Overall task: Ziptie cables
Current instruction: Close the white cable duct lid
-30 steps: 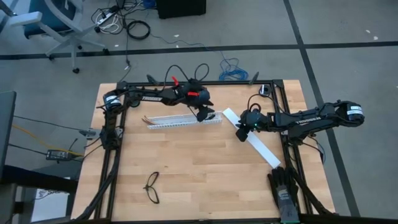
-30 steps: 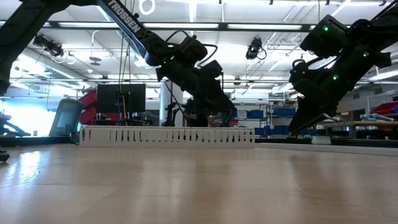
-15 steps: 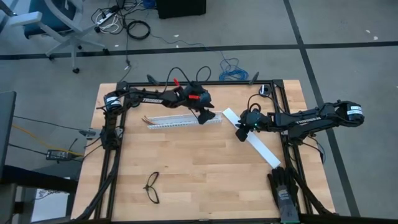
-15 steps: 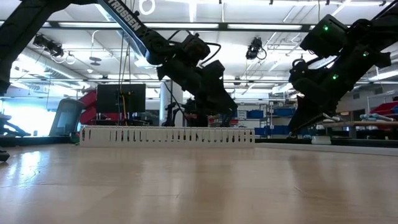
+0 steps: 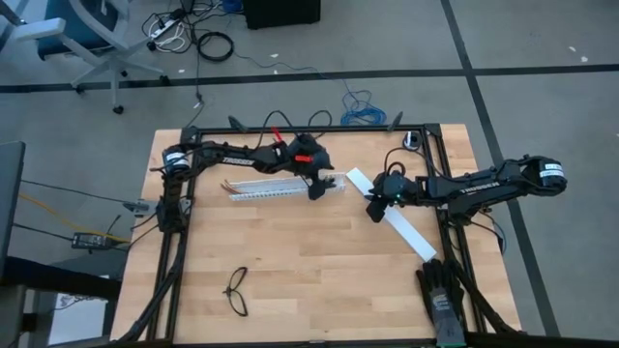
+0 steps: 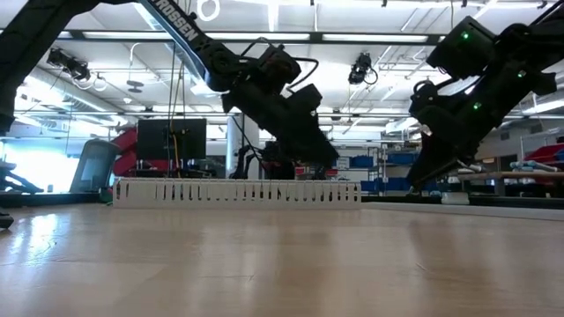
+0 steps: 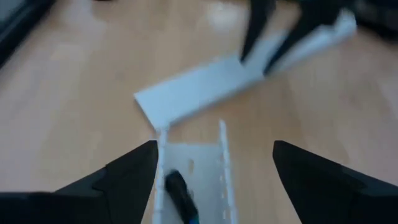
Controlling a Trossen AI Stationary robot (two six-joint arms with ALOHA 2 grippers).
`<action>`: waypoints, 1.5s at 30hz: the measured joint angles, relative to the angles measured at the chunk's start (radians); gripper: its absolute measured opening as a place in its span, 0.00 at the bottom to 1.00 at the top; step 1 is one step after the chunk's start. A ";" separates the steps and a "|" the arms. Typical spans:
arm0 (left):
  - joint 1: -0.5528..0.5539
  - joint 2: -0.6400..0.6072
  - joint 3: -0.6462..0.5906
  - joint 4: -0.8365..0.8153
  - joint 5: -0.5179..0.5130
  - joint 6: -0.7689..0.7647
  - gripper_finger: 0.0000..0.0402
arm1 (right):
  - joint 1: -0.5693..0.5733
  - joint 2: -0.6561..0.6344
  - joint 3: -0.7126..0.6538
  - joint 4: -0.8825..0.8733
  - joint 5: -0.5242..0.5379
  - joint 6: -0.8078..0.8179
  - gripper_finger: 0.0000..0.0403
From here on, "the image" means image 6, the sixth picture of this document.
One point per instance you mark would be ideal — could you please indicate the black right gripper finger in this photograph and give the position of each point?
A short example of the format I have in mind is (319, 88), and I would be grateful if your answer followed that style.
(449, 162)
(425, 163)

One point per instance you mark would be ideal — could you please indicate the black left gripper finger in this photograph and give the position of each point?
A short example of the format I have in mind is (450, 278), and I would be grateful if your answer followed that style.
(326, 152)
(304, 152)

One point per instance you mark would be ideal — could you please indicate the white duct cover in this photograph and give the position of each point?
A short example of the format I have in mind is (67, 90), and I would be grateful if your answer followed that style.
(484, 213)

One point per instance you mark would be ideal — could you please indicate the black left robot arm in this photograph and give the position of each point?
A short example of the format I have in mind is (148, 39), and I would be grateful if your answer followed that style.
(185, 31)

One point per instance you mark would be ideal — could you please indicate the black background robot arm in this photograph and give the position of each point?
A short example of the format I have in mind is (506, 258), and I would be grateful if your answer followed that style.
(241, 167)

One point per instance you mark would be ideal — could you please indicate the pale grey roll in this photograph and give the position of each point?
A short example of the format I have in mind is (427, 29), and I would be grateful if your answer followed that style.
(473, 168)
(529, 166)

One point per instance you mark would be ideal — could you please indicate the blue storage bin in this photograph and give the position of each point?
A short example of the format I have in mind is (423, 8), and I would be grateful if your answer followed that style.
(398, 158)
(362, 161)

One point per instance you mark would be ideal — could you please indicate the wooden workbench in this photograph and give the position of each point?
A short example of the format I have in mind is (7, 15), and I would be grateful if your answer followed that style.
(520, 175)

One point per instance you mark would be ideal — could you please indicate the red storage bin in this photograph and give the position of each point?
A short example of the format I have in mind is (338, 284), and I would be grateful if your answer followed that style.
(546, 154)

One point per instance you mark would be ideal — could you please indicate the black monitor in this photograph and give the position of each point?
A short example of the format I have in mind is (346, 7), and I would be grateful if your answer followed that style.
(154, 141)

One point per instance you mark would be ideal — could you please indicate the red rack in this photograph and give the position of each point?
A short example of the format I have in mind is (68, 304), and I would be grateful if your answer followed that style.
(125, 149)

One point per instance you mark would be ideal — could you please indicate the grey office chair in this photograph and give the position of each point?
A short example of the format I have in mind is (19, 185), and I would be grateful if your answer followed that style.
(94, 167)

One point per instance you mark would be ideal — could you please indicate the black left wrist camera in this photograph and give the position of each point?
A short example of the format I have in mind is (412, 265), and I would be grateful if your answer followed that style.
(306, 99)

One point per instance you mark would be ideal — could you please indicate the black mounted camera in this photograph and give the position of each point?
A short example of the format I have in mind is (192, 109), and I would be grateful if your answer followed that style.
(361, 68)
(66, 64)

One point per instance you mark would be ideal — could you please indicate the black aluminium table frame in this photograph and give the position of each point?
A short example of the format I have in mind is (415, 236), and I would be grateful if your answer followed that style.
(57, 199)

